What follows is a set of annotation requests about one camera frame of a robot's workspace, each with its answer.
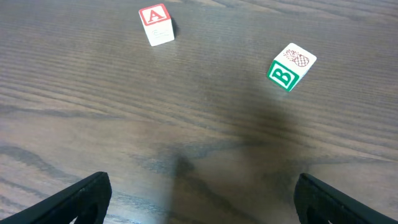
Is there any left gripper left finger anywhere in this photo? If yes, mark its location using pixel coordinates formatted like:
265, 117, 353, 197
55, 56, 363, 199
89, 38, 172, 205
1, 172, 112, 224

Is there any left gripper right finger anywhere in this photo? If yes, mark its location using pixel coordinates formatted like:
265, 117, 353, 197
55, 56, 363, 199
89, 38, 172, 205
294, 173, 397, 224

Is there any red letter A block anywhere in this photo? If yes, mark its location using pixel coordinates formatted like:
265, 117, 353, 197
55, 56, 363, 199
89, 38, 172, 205
139, 3, 175, 47

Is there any pineapple picture wooden block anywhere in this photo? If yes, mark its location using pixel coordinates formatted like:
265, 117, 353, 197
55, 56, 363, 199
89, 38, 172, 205
267, 43, 317, 92

